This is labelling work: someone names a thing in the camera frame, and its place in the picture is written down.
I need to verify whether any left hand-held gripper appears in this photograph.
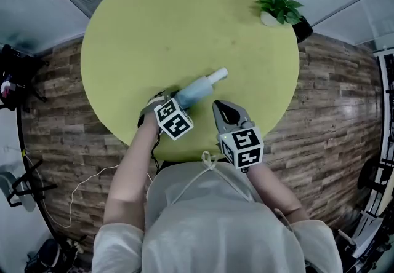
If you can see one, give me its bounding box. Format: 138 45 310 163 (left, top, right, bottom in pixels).
137 90 195 141

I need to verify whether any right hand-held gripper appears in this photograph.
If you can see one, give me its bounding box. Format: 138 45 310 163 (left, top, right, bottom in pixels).
212 100 265 171

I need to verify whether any light blue umbrella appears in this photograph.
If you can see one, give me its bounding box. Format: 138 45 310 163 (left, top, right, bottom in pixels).
176 67 230 110

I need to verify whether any person's right forearm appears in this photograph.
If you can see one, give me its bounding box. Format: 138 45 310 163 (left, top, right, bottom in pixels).
246 160 310 224

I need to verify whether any person's left forearm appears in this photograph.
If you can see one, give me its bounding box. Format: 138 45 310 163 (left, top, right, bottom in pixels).
103 110 166 231

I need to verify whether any person's white shirt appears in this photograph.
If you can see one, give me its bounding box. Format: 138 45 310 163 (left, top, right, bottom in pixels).
91 151 344 273

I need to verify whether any green plant in white pot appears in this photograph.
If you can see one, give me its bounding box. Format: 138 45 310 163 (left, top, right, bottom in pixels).
254 0 306 28

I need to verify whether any black folding stand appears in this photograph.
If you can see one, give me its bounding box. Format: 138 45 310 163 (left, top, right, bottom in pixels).
6 159 59 208

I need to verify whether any white metal rack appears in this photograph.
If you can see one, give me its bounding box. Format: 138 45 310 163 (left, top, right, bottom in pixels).
373 49 394 168

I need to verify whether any black tripod equipment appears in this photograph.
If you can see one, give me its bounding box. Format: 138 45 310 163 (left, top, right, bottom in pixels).
0 44 50 113

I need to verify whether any grey round chair seat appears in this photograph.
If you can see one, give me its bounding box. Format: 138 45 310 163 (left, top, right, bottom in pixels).
0 171 37 213

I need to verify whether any white and black equipment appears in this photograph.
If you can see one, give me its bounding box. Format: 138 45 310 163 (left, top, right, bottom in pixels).
336 209 394 268

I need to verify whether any black backpack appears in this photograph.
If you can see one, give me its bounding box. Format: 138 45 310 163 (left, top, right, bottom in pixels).
25 237 68 273

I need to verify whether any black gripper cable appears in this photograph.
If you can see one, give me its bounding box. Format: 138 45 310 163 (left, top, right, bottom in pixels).
150 130 163 175

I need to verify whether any white floor cable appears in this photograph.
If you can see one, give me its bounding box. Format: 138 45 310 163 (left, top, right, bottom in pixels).
52 163 121 229

